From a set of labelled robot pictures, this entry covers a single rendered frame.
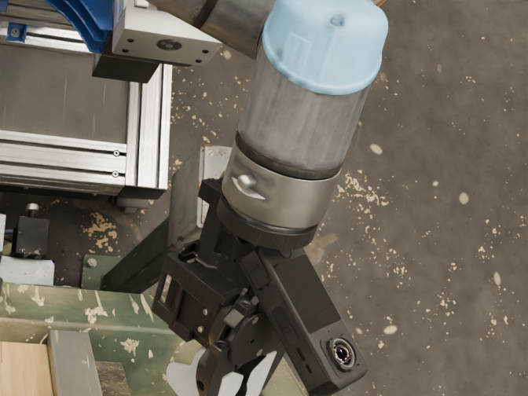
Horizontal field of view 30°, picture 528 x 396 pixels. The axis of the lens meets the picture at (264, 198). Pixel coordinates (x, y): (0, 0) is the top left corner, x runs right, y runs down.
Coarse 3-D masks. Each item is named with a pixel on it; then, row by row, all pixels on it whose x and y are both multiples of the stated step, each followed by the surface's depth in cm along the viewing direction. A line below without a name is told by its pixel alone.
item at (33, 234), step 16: (32, 208) 145; (0, 224) 140; (16, 224) 144; (32, 224) 141; (48, 224) 142; (0, 240) 139; (16, 240) 140; (32, 240) 141; (0, 256) 141; (16, 256) 142; (32, 256) 142; (0, 272) 141; (16, 272) 141; (32, 272) 142; (48, 272) 143
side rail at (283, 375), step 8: (280, 368) 125; (288, 368) 126; (272, 376) 123; (280, 376) 123; (288, 376) 124; (272, 384) 120; (280, 384) 121; (288, 384) 121; (296, 384) 122; (264, 392) 118; (272, 392) 118; (280, 392) 119; (288, 392) 119; (296, 392) 120; (304, 392) 120
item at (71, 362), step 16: (48, 336) 125; (64, 336) 124; (80, 336) 125; (48, 352) 123; (64, 352) 120; (80, 352) 121; (64, 368) 116; (80, 368) 117; (96, 368) 117; (64, 384) 112; (80, 384) 113; (96, 384) 114
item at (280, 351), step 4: (280, 344) 75; (276, 348) 75; (280, 348) 76; (280, 352) 76; (284, 352) 77; (276, 356) 76; (280, 356) 76; (276, 360) 76; (280, 360) 77; (272, 364) 76; (276, 364) 77; (272, 368) 76; (272, 372) 77; (268, 376) 77; (268, 380) 77; (264, 384) 77; (264, 388) 77
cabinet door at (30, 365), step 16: (0, 352) 121; (16, 352) 122; (32, 352) 123; (0, 368) 117; (16, 368) 118; (32, 368) 119; (48, 368) 119; (0, 384) 114; (16, 384) 114; (32, 384) 115; (48, 384) 116
